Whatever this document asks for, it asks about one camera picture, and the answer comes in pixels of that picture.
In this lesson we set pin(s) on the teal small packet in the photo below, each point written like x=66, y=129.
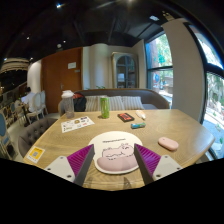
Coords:
x=138, y=125

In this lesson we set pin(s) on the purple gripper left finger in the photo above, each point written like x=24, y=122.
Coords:
x=73, y=168

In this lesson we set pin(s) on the yellow QR code sticker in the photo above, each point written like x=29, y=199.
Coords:
x=35, y=154

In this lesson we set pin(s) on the printed menu sheet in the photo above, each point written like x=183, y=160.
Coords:
x=75, y=124

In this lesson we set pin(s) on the white round mouse pad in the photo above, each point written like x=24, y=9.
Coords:
x=114, y=152

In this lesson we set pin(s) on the white wrapped packet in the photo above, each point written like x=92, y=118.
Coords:
x=141, y=114

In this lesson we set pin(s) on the white dining chair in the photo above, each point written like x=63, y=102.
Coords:
x=39, y=106

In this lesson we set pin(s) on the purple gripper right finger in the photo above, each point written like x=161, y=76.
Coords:
x=153, y=166

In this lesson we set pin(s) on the grey tufted armchair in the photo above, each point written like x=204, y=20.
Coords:
x=32, y=133

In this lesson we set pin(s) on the arched glass cabinet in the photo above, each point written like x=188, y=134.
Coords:
x=125, y=70

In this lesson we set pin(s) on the pink computer mouse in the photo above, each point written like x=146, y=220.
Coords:
x=168, y=143

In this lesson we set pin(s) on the black and red card box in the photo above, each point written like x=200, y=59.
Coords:
x=125, y=117

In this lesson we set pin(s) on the black backpack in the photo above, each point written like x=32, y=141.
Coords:
x=79, y=102

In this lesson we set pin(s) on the wooden door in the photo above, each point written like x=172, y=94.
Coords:
x=61, y=71

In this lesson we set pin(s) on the striped cushion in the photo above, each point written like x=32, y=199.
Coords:
x=132, y=102

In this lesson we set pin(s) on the green drink can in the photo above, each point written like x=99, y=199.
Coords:
x=104, y=101

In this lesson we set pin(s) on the seated person in white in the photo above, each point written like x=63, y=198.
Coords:
x=28, y=100

